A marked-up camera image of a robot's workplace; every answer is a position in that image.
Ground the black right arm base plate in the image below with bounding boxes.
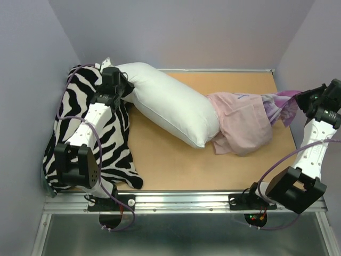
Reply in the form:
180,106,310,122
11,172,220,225
229,193,277,211

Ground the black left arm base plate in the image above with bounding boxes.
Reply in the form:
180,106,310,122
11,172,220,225
84,194,136,212

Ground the pink printed pillowcase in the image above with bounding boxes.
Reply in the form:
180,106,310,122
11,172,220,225
207,90,301,156

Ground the aluminium rear table rail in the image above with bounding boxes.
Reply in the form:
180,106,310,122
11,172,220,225
158,68,274,74

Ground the aluminium front mounting rail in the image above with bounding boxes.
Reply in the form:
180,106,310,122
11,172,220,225
42,189,328,214

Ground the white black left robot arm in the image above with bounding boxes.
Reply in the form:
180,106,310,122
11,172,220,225
54,67,133,210

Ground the zebra striped pillow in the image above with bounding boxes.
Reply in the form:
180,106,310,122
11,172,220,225
41,65,143,197

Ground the white pillow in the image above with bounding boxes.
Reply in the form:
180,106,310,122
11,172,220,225
118,62,220,149

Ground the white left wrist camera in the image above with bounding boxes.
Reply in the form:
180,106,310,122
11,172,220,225
94,57,113,72

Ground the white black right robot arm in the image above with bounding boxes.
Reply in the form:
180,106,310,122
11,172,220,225
245,79,340,214

